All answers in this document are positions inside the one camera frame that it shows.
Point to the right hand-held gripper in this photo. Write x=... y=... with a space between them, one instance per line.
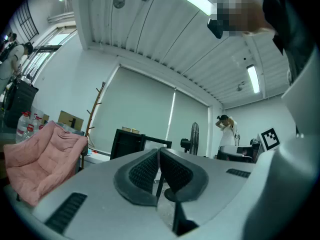
x=270 y=139

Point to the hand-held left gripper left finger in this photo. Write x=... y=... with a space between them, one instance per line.
x=135 y=181

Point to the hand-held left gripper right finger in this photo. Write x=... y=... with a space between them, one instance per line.
x=187 y=181

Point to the white window ledge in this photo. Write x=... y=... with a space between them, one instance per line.
x=98 y=157

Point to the black standing fan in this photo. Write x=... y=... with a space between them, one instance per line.
x=194 y=136

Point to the short ceiling light fixture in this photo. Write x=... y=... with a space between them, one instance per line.
x=253 y=79

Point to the narrow grey roller blind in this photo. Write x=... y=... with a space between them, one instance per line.
x=190 y=111

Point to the wide grey roller blind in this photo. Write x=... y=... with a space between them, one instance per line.
x=135 y=109

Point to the wooden coat rack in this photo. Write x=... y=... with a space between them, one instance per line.
x=93 y=111

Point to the brown cardboard box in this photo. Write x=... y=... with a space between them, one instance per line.
x=67 y=120

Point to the pink quilted blanket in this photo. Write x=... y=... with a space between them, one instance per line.
x=45 y=159

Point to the person's black shirt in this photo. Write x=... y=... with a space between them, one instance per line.
x=287 y=21

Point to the group of large water bottles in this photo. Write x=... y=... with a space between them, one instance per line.
x=27 y=126

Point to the person's head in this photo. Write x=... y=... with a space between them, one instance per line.
x=250 y=16

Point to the black cabinet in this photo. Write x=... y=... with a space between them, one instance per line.
x=21 y=104

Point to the black head-mounted camera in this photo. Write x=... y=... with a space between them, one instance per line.
x=215 y=27

